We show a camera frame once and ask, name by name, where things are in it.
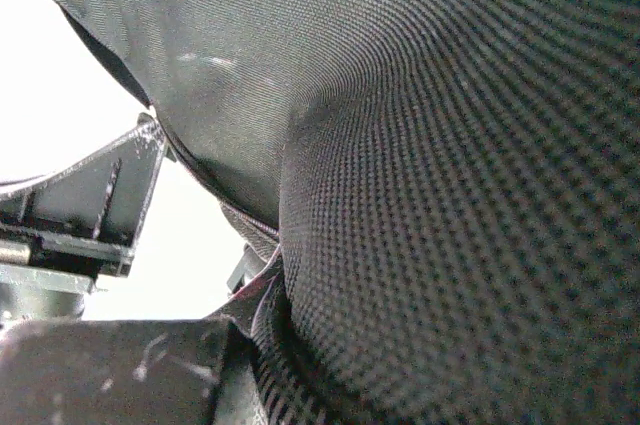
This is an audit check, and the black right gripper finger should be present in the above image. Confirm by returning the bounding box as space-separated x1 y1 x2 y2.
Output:
0 264 286 425

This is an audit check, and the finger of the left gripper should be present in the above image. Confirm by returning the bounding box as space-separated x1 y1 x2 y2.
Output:
0 113 169 291

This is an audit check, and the black student backpack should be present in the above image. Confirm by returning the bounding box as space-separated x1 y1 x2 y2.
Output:
54 0 639 424

